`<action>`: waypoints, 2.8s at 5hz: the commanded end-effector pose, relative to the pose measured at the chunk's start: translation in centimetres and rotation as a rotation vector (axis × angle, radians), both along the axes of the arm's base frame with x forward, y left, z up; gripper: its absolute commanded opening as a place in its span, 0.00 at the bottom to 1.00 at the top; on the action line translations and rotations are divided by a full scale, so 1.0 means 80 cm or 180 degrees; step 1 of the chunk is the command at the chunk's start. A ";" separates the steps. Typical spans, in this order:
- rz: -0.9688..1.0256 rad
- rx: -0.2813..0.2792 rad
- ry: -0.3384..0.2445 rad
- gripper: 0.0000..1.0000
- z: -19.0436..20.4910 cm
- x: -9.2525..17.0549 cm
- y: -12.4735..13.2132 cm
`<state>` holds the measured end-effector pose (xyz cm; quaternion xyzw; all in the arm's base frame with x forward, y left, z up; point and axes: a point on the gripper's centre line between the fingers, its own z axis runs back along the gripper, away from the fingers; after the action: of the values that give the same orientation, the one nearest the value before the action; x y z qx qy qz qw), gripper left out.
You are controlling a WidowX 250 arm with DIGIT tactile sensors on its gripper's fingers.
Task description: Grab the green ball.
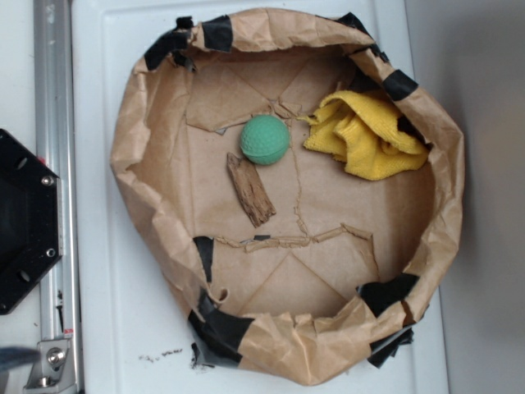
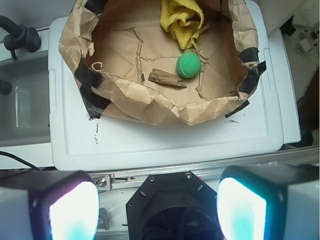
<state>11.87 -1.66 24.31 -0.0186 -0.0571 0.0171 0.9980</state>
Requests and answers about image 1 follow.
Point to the green dimpled foam ball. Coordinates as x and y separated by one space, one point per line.
264 140

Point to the brown wood piece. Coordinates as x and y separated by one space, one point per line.
250 190

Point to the brown paper bag bin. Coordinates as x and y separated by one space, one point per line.
346 266

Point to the yellow microfiber cloth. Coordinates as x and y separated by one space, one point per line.
361 131

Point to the white plastic tray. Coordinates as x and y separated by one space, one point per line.
135 338

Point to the aluminium extrusion rail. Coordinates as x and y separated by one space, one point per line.
55 144

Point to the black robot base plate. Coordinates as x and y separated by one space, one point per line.
30 243

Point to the metal corner bracket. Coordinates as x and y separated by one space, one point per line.
53 371

